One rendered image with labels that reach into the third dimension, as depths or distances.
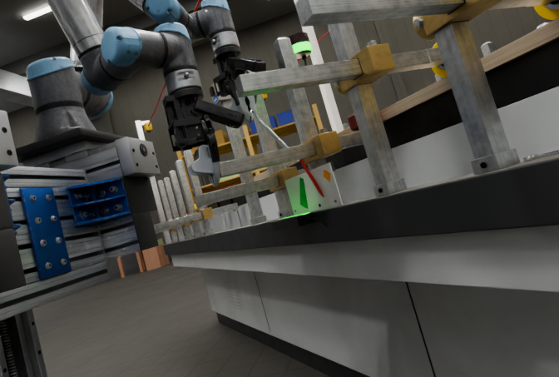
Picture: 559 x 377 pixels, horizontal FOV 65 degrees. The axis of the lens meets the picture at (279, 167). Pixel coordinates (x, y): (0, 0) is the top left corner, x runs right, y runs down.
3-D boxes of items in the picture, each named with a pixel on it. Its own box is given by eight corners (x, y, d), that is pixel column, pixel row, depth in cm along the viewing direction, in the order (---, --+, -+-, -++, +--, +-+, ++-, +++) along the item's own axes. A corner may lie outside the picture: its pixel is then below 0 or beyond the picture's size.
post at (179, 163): (197, 243, 242) (175, 160, 246) (196, 244, 245) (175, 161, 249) (204, 241, 243) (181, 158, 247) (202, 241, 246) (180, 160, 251)
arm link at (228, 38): (241, 32, 124) (218, 29, 118) (245, 47, 123) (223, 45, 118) (225, 43, 129) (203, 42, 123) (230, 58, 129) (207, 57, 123)
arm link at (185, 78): (194, 80, 101) (202, 66, 94) (199, 98, 101) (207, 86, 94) (161, 84, 98) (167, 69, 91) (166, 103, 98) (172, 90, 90)
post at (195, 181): (208, 240, 219) (184, 149, 223) (206, 241, 222) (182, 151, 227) (215, 239, 221) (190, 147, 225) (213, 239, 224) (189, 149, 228)
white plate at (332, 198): (340, 205, 99) (328, 162, 99) (293, 215, 122) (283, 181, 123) (343, 204, 99) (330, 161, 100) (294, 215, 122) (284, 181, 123)
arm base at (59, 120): (22, 151, 108) (12, 112, 109) (62, 155, 123) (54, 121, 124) (75, 132, 106) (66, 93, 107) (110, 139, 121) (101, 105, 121)
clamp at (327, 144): (324, 155, 101) (318, 134, 101) (299, 166, 113) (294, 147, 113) (344, 150, 103) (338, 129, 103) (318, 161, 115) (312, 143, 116)
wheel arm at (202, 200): (200, 209, 116) (195, 193, 116) (197, 210, 119) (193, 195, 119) (337, 173, 134) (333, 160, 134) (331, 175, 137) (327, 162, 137)
